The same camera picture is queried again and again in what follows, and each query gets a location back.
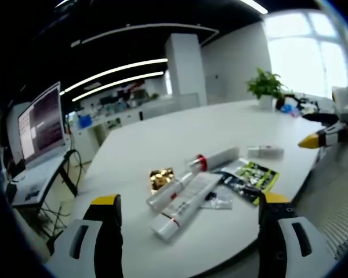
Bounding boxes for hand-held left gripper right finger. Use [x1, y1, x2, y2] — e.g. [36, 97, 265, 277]
[256, 192, 337, 278]

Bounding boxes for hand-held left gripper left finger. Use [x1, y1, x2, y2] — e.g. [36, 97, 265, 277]
[45, 194, 125, 278]

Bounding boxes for small white skincare tube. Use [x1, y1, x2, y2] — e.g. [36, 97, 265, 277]
[246, 145, 284, 159]

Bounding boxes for white skincare tube red band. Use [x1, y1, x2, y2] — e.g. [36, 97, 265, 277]
[150, 172, 223, 240]

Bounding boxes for clear skincare bottle red collar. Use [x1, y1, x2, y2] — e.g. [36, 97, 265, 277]
[186, 154, 209, 175]

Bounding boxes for blue and black objects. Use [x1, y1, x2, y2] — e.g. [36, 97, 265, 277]
[275, 94, 320, 117]

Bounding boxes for potted green plant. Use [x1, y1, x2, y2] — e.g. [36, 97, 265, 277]
[245, 67, 289, 111]

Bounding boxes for green black sachet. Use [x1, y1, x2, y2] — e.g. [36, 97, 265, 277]
[234, 160, 280, 193]

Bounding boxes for white side desk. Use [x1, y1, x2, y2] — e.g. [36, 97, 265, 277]
[10, 149, 76, 208]

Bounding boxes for dark blue sachet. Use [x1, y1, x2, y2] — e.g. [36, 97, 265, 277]
[214, 166, 263, 206]

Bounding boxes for clear plastic sachet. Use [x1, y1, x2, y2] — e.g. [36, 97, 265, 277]
[199, 185, 234, 210]

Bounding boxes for gold foil packet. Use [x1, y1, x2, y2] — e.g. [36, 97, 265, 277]
[149, 167, 175, 195]

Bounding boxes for white tube, red cap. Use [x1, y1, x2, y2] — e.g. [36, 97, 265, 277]
[204, 147, 240, 169]

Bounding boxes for blue box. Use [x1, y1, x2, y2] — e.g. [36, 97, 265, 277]
[77, 114, 93, 129]

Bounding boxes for computer monitor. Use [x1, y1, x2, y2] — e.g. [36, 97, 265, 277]
[16, 82, 67, 169]

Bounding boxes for white counter with clutter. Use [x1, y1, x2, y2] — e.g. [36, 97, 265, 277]
[66, 86, 169, 137]

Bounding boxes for black cables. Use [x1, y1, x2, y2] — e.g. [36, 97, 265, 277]
[36, 149, 84, 247]

